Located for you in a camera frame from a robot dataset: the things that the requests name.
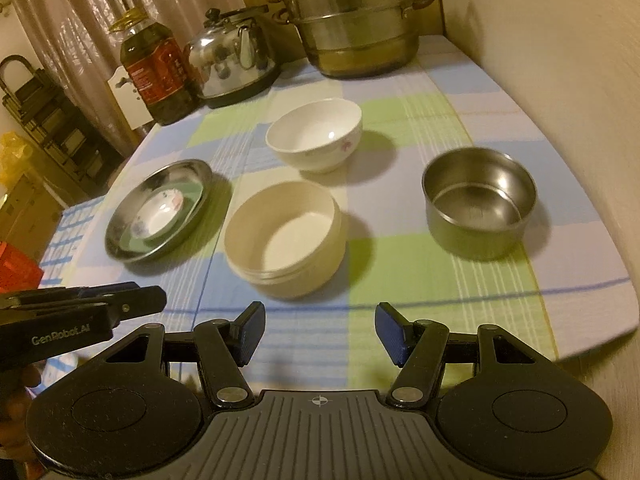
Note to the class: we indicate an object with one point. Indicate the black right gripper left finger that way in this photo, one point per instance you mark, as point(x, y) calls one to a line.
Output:
point(223, 348)

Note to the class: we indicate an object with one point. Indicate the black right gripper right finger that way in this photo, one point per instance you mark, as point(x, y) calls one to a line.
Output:
point(418, 349)

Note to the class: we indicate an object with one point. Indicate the cream plastic round bowl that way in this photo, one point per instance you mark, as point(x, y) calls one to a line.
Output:
point(287, 240)

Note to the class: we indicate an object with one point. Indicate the stainless steel round bowl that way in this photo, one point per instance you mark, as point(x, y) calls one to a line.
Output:
point(478, 202)

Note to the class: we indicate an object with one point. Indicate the white ceramic floral bowl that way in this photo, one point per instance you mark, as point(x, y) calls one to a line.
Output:
point(317, 137)

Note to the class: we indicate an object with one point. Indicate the person left hand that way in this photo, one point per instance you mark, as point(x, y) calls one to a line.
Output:
point(13, 431)

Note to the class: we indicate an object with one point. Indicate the orange plastic crate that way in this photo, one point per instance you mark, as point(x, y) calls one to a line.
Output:
point(17, 271)

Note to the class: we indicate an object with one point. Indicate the blue white grid cloth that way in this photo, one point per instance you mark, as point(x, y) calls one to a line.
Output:
point(66, 239)

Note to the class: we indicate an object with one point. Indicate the cardboard box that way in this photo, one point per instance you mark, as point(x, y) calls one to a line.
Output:
point(29, 217)

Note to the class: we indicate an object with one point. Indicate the checkered pastel tablecloth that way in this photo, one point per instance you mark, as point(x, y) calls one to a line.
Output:
point(563, 291)

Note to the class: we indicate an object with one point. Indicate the small white floral dish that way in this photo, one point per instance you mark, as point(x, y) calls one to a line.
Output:
point(158, 214)

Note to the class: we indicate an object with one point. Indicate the green square plate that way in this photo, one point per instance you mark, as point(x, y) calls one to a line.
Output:
point(192, 193)

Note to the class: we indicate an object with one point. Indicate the yellow plastic bag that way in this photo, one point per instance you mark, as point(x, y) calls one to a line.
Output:
point(15, 158)

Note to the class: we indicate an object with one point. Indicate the stainless steel round plate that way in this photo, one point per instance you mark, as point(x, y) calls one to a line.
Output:
point(193, 170)

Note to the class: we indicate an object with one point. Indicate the black metal rack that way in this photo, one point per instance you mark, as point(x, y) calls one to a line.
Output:
point(60, 128)

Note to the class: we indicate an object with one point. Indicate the cooking oil bottle red label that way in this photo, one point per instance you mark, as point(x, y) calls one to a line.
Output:
point(157, 67)

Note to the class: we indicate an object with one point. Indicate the stainless steel kettle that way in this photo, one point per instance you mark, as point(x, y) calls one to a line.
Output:
point(231, 58)

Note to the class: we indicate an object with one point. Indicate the pink sheer curtain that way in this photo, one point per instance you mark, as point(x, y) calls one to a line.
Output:
point(72, 41)

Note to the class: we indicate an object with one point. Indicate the stainless steel steamer pot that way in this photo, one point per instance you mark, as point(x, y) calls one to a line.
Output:
point(346, 39)

